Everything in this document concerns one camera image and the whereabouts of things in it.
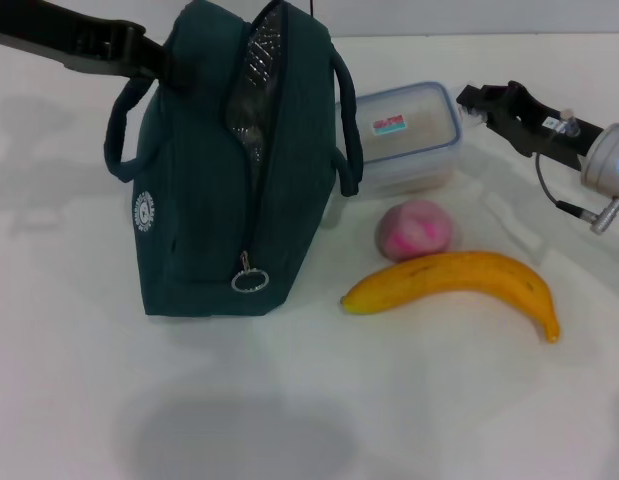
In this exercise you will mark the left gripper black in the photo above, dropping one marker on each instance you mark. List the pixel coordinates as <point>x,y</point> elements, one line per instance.
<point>64,35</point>

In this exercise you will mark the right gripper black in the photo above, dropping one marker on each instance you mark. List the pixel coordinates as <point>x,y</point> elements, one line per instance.
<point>559,140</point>

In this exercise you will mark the clear plastic food container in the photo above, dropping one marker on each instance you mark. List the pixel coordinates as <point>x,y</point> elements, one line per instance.
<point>414,145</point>

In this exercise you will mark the dark teal insulated lunch bag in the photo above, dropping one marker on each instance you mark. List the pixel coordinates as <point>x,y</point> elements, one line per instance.
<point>199,175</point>

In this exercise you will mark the pink peach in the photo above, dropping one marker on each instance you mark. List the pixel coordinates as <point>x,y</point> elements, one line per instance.
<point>414,230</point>

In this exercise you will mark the yellow banana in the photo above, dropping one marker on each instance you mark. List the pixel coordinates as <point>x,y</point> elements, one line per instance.
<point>464,277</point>

